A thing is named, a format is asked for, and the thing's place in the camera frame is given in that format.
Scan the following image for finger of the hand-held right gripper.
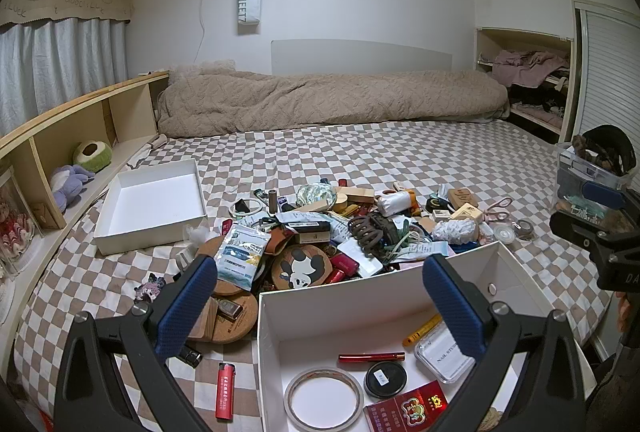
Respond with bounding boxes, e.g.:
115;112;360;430
581;181;631;210
549;208;627;263

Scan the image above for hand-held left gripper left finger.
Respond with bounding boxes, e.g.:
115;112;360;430
52;256;219;432

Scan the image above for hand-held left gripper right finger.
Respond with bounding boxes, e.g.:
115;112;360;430
422;254;587;432

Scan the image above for red lighter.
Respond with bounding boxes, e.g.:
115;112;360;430
215;362;236;422

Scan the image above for white storage box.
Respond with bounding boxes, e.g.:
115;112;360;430
256;241;602;432

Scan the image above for person's right hand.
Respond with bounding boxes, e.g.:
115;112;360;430
616;291;634;336

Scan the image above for clear storage bin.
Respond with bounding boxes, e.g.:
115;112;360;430
557;132;635;214

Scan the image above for yellow tube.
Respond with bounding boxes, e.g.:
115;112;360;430
403;313;444;348

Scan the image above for purple crocheted flower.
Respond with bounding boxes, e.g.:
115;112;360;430
133;275;167;303

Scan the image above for silver black lighter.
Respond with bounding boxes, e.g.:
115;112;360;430
219;298;245;321

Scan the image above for clear plastic case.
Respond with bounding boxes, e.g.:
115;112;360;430
414;323;477;383

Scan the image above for round cork coaster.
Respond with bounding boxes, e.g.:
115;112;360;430
195;235;273;299
189;293;259;343

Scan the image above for blue white mask packet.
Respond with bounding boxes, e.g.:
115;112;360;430
216;222;273;291

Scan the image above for white crumpled plastic bag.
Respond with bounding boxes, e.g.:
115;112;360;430
432;218;479;245

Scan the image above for pink scissors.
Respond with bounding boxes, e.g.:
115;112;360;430
482;196;514;221

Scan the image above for cream cardboard box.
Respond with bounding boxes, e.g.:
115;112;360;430
452;204;484;223

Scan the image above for slim red tube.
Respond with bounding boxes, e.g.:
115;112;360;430
338;352;406;363

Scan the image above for black round tin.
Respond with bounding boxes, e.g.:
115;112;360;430
364;361;407;399

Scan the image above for brown hair claw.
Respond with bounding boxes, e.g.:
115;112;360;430
348;213;401;261

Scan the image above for brown cardboard card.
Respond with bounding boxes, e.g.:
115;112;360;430
448;187;476;208

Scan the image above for brown leather holder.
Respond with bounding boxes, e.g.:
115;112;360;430
269;234;297;259

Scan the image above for white shallow box lid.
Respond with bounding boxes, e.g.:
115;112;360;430
94;158;208;257

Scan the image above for red cigarette pack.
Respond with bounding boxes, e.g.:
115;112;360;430
364;382;449;432

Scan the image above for panda cork coaster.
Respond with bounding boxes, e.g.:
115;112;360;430
271;246;333;291

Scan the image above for white roll with orange cap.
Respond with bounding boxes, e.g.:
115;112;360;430
375;190;417;217

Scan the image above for white slatted door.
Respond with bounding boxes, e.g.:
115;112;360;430
572;0;640;153

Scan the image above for clear tape roll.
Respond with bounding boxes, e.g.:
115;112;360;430
285;368;365;431

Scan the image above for black labelled box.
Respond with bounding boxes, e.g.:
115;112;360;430
288;220;332;243

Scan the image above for pink pile of clothes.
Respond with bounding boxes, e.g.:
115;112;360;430
492;50;571;88

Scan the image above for purple plush toy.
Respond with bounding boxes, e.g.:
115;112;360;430
49;164;96;213

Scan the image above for green patterned crumpled bag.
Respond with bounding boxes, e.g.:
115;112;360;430
295;183;336;208

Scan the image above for green round plush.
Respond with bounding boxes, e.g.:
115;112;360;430
73;140;112;173

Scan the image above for cream closet shelf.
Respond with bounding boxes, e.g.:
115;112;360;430
474;27;575;144

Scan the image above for checkered bed sheet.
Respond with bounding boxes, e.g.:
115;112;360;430
12;117;622;432

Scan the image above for framed flower box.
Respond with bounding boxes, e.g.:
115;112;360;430
0;166;44;275

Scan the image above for wooden bedside shelf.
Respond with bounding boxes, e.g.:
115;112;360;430
0;70;171;365

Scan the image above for beige quilted blanket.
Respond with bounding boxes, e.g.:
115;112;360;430
157;64;511;139

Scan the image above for white headboard panel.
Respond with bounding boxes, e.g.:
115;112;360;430
271;38;454;76

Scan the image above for white curtain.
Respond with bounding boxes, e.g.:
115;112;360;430
0;18;129;139

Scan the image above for white wall cable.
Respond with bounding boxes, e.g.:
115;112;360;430
192;0;209;65

